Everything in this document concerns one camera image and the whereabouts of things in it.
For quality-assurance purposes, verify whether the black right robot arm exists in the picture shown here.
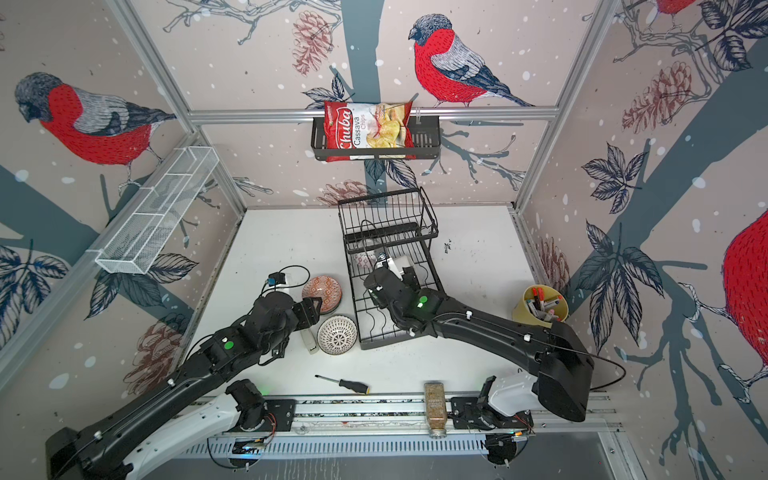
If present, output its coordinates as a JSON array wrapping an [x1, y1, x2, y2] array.
[[364, 267, 594, 422]]

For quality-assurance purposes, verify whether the white rectangular block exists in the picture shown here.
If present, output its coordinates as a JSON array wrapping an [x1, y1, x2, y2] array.
[[301, 328, 319, 354]]

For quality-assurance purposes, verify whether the grain filled jar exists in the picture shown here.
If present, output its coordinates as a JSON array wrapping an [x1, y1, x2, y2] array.
[[424, 382, 448, 439]]

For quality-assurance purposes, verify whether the black wire dish rack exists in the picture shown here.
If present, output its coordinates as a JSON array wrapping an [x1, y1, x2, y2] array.
[[337, 187, 444, 350]]

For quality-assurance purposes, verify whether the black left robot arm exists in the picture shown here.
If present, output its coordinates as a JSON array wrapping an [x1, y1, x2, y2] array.
[[45, 291, 322, 479]]

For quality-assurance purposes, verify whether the black wall basket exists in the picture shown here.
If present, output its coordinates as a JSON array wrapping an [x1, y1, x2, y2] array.
[[310, 116, 441, 162]]

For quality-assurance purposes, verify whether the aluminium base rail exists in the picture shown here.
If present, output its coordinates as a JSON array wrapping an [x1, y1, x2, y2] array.
[[180, 393, 622, 467]]

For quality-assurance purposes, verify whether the white maroon sunburst bowl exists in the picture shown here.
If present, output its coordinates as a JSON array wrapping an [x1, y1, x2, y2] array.
[[316, 315, 358, 356]]

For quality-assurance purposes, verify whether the white red patterned bowl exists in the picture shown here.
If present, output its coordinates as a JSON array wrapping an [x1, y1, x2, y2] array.
[[352, 251, 377, 274]]

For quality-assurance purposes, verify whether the yellow cup holder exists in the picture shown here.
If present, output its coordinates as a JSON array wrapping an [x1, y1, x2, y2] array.
[[512, 285, 569, 328]]

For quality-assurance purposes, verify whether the white mesh wall shelf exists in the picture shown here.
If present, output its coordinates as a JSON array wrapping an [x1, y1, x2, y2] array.
[[95, 146, 219, 274]]

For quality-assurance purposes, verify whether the black yellow screwdriver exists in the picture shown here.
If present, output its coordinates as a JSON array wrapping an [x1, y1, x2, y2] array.
[[315, 374, 370, 395]]

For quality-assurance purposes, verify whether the white ceramic bowl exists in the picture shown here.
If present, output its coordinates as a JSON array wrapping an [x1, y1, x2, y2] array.
[[391, 256, 415, 279]]

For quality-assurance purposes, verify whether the red chips bag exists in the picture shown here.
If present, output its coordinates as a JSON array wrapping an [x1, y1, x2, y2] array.
[[323, 101, 414, 150]]

